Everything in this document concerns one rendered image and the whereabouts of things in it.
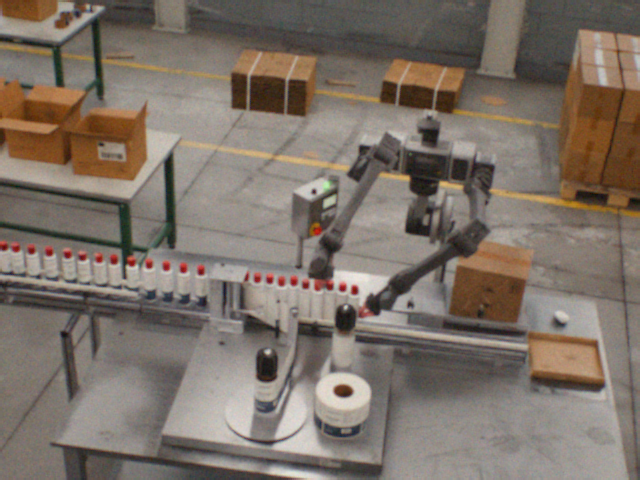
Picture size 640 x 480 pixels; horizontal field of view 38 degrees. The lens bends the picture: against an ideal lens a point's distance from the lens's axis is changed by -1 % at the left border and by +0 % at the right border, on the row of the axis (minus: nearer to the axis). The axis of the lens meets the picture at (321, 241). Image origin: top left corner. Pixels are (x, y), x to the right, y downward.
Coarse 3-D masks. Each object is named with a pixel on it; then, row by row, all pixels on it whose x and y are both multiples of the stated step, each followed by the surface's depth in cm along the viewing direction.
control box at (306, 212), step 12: (324, 180) 382; (300, 192) 373; (324, 192) 374; (300, 204) 373; (312, 204) 370; (336, 204) 382; (300, 216) 376; (312, 216) 373; (300, 228) 378; (312, 228) 377; (324, 228) 383
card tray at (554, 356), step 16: (528, 336) 406; (544, 336) 405; (560, 336) 404; (528, 352) 398; (544, 352) 398; (560, 352) 399; (576, 352) 399; (592, 352) 400; (544, 368) 389; (560, 368) 390; (576, 368) 391; (592, 368) 391
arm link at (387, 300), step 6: (396, 276) 383; (390, 282) 384; (390, 288) 382; (396, 288) 385; (384, 294) 382; (390, 294) 380; (396, 294) 382; (402, 294) 386; (384, 300) 379; (390, 300) 379; (384, 306) 381; (390, 306) 380
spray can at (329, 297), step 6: (330, 282) 390; (330, 288) 390; (324, 294) 392; (330, 294) 390; (324, 300) 393; (330, 300) 392; (324, 306) 395; (330, 306) 394; (324, 312) 396; (330, 312) 396; (324, 318) 398; (330, 318) 397
